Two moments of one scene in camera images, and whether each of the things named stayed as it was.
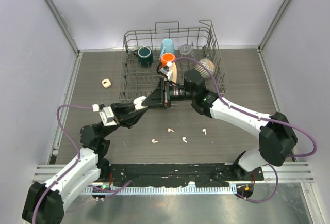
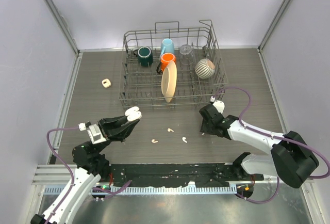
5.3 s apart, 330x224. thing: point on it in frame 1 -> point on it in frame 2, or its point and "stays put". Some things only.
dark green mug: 145,56 stays put
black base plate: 166,175 stays put
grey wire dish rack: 168,51 stays put
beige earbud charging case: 106,83 stays put
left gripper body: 118,124 -> 105,132
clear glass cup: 186,50 stays put
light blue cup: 167,46 stays put
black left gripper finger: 119,108 -> 109,123
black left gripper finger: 128,119 -> 122,132
